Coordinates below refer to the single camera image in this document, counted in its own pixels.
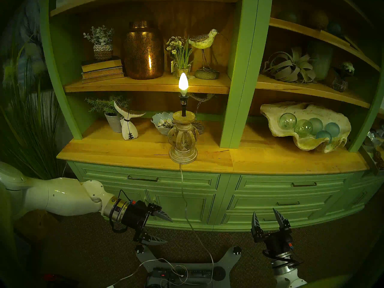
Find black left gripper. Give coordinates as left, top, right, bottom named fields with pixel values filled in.
left=120, top=200, right=173, bottom=246

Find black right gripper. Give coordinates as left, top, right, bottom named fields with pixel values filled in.
left=251, top=208, right=294, bottom=257

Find clear lamp cable with switch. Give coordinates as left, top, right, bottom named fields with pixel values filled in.
left=179, top=163, right=215, bottom=283

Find black power strip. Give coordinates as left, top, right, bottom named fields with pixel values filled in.
left=151, top=267, right=212, bottom=283

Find green wooden shelf cabinet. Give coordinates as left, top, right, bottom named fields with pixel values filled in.
left=40, top=0, right=384, bottom=232

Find carved wooden table lamp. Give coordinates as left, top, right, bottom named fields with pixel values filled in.
left=167, top=95, right=199, bottom=165

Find giant clam shell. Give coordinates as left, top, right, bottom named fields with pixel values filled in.
left=260, top=101, right=352, bottom=153

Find white whale tail figurine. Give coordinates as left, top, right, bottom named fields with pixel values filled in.
left=114, top=101, right=146, bottom=141

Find clear green glass ball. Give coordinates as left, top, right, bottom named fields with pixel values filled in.
left=294, top=119, right=313, bottom=138
left=278, top=112, right=297, bottom=130

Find frosted teal glass ball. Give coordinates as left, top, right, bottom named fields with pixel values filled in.
left=309, top=118, right=324, bottom=135
left=325, top=122, right=341, bottom=138
left=316, top=130, right=332, bottom=144

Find pale blue shell bowl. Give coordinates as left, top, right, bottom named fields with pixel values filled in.
left=151, top=112, right=174, bottom=136

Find green herb in grey pot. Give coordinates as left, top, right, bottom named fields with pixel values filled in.
left=85, top=95, right=131, bottom=133

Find wooden log side table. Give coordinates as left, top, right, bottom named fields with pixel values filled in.
left=13, top=209, right=60, bottom=243

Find candle shaped light bulb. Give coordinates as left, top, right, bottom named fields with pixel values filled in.
left=178, top=72, right=189, bottom=96

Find tall grass in basket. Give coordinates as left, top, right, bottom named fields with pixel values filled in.
left=0, top=44, right=77, bottom=183

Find old brown book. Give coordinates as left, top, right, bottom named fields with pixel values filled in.
left=82, top=73, right=125, bottom=84
left=82, top=67, right=124, bottom=79

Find flowers in glass vase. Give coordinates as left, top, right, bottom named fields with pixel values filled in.
left=166, top=36, right=194, bottom=79

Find small plant in glass pot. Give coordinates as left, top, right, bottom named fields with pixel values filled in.
left=331, top=61, right=355, bottom=93

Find grey air plant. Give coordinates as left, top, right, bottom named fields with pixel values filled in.
left=262, top=47, right=317, bottom=84

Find old yellow hardcover book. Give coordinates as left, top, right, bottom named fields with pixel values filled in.
left=81, top=58, right=123, bottom=73

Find large copper vase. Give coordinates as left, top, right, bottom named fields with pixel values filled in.
left=123, top=20, right=165, bottom=80

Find pale green ceramic vase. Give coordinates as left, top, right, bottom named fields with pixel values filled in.
left=307, top=40, right=334, bottom=81

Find plant in woven pot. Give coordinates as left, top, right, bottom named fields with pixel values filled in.
left=83, top=25, right=114, bottom=61

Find white speckled bird figurine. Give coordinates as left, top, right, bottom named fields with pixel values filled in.
left=188, top=28, right=229, bottom=80

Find dark teal decor ball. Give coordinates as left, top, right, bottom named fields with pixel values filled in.
left=327, top=22, right=342, bottom=37

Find dark green decor ball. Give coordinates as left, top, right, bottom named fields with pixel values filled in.
left=277, top=9, right=300, bottom=24

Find brown woven decor ball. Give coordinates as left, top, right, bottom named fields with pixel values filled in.
left=309, top=10, right=329, bottom=30

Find thin white cable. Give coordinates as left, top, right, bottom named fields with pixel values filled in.
left=106, top=257, right=189, bottom=288

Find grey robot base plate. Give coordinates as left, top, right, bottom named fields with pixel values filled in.
left=135, top=245, right=242, bottom=288

